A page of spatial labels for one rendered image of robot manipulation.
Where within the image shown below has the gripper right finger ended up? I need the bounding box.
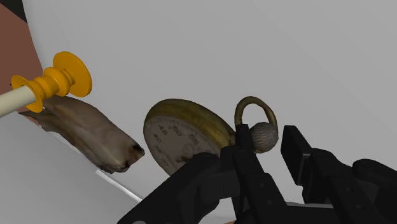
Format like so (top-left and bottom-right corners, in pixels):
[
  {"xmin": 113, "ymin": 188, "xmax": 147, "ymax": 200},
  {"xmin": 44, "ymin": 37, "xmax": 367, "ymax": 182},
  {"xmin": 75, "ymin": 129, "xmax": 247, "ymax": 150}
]
[{"xmin": 280, "ymin": 125, "xmax": 397, "ymax": 224}]

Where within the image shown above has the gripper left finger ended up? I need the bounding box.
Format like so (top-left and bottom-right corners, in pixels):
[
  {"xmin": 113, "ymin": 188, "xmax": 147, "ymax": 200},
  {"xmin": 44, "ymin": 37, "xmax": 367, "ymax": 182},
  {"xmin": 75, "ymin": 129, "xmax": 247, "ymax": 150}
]
[{"xmin": 117, "ymin": 123, "xmax": 289, "ymax": 224}]

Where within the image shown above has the brass pocket stopwatch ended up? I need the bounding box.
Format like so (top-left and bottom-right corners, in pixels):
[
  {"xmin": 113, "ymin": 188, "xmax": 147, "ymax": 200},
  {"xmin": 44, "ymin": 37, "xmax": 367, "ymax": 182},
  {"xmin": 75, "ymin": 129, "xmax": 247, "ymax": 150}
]
[{"xmin": 143, "ymin": 95, "xmax": 279, "ymax": 176}]

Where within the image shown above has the brown crumpled cloth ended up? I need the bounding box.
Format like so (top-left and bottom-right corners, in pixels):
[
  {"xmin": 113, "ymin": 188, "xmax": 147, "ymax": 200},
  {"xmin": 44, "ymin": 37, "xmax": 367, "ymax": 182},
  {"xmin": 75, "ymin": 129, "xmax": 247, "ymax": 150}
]
[{"xmin": 18, "ymin": 95, "xmax": 146, "ymax": 174}]

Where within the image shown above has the yellow candlestick with white candle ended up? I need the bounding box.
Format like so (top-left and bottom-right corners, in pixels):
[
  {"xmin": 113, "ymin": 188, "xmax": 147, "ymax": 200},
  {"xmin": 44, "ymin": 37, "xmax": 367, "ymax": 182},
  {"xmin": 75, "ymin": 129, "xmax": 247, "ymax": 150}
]
[{"xmin": 0, "ymin": 51, "xmax": 93, "ymax": 118}]

